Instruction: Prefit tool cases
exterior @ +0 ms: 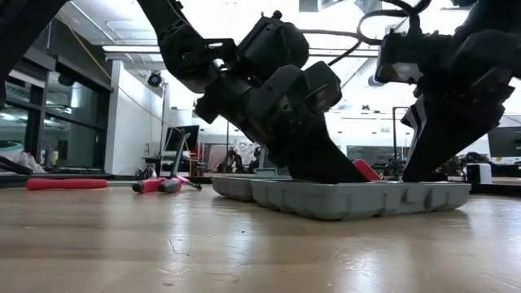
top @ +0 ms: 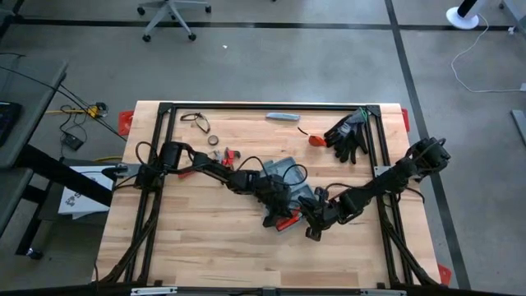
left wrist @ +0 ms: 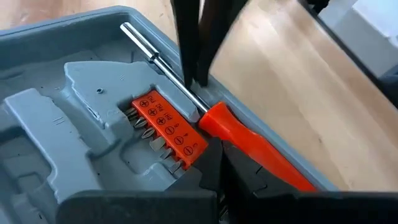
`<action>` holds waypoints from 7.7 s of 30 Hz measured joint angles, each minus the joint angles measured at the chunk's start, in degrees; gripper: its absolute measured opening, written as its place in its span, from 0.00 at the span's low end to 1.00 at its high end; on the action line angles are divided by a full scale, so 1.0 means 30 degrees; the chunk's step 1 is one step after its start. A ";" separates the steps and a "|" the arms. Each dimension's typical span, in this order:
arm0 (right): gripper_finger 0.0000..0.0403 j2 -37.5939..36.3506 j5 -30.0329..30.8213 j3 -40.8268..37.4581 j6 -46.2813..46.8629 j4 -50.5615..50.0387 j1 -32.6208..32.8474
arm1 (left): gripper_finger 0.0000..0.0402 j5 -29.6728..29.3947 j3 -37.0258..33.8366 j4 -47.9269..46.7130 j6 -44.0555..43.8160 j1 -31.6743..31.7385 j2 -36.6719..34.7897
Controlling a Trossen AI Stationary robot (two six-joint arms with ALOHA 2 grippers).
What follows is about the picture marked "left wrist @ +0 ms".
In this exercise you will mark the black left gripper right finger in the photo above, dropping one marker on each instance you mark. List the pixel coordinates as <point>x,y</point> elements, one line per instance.
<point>295,208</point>

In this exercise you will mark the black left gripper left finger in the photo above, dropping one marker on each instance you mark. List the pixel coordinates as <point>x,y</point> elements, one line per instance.
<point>124,208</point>

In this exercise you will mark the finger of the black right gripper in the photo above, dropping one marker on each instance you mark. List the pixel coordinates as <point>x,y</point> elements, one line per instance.
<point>214,31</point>
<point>186,37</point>

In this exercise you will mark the grey plastic tool case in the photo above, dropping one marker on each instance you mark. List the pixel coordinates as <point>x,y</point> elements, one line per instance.
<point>46,124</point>

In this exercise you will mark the silver screwdriver bit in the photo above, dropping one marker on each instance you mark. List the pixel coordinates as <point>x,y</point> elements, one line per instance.
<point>148,133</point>
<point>140,122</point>
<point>175,166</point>
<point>130,112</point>

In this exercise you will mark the red screwdriver bit holder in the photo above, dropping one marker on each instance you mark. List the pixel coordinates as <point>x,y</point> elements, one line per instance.
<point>168,124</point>

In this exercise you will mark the black aluminium table frame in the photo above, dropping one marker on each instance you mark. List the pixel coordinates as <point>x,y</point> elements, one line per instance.
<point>388,88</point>

